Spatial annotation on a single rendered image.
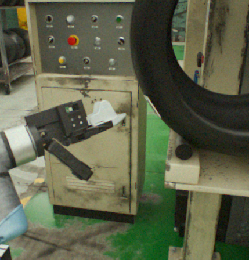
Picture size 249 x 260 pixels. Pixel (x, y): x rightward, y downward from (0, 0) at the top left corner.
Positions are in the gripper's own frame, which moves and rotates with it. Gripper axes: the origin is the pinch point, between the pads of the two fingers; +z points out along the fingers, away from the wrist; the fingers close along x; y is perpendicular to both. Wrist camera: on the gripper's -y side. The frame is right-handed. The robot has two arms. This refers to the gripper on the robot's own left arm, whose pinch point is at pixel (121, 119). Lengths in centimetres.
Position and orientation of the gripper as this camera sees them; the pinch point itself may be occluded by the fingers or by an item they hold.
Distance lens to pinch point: 67.3
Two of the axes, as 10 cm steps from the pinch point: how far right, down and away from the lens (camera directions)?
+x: -4.4, -0.2, 9.0
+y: -2.9, -9.5, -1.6
